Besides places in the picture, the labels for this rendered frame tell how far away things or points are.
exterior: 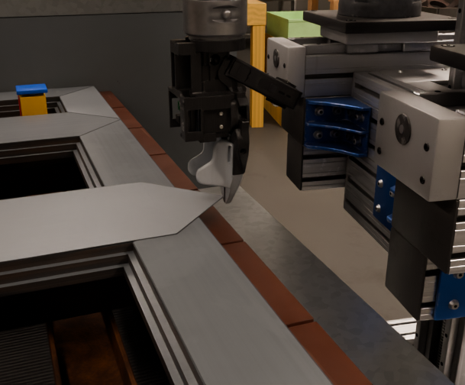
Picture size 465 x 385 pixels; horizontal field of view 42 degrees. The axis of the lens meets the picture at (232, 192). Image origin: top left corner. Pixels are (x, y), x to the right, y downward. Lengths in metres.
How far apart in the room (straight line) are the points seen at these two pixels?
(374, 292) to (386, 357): 1.50
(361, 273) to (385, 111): 1.70
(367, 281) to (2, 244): 1.80
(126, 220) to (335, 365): 0.32
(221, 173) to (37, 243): 0.23
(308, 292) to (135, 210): 0.30
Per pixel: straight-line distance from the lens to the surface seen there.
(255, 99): 4.24
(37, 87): 1.33
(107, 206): 0.78
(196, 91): 0.72
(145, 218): 0.74
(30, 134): 1.13
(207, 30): 0.70
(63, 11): 1.52
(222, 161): 0.75
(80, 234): 0.71
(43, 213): 0.78
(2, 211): 0.80
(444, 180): 0.66
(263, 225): 1.12
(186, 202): 0.78
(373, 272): 2.42
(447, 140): 0.65
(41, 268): 0.68
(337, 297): 0.91
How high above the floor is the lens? 1.15
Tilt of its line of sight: 22 degrees down
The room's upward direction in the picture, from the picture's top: straight up
